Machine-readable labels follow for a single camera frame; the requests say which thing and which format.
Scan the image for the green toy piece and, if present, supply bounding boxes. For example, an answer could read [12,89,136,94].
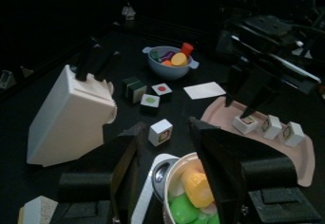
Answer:
[149,50,163,62]

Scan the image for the purple toy piece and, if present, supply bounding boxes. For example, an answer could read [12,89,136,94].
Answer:
[161,50,176,62]

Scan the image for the black knife handle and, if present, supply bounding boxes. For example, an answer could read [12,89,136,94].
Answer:
[75,41,101,82]
[92,50,120,82]

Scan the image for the white paper card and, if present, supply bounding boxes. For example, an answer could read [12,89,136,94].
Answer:
[183,81,227,101]

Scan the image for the clear object at table edge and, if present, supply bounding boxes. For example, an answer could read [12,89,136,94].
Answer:
[0,69,16,90]

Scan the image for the green toy food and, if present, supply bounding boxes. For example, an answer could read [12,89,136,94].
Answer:
[167,193,200,224]

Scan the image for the pink plastic tray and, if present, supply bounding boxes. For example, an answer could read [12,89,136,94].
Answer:
[199,96,317,188]

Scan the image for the silver metal pot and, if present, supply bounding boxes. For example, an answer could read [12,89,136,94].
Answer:
[149,151,222,224]

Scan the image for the dark green white sushi piece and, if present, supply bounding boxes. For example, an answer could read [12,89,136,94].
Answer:
[121,77,148,104]

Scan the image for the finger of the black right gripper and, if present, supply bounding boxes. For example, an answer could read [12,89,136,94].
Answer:
[224,65,250,108]
[238,84,279,119]

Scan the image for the light blue toy bowl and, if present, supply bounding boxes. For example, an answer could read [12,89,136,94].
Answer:
[140,46,200,81]

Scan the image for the yellow toy food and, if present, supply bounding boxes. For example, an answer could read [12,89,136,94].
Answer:
[180,167,215,209]

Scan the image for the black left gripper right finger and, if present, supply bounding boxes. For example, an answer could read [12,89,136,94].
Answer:
[187,117,323,224]

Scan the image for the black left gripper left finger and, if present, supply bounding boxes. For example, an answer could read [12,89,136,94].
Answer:
[49,121,147,224]

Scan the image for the red toy block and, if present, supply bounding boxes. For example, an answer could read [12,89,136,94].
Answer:
[180,42,195,57]

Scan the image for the sushi piece with green dot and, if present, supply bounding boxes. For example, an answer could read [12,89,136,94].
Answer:
[139,93,161,115]

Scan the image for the small white clip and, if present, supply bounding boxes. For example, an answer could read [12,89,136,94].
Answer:
[120,6,137,22]

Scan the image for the white yellow sponge block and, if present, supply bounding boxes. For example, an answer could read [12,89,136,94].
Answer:
[16,195,60,224]

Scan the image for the yellow toy disc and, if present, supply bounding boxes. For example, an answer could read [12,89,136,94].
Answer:
[169,52,188,67]

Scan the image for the white knife block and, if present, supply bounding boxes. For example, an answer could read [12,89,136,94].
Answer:
[25,64,117,168]

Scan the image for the white sushi cube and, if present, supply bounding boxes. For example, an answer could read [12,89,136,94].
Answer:
[147,118,173,147]
[231,114,260,136]
[262,114,283,140]
[282,121,306,148]

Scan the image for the sushi piece with red dot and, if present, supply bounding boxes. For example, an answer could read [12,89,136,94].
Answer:
[149,82,173,103]

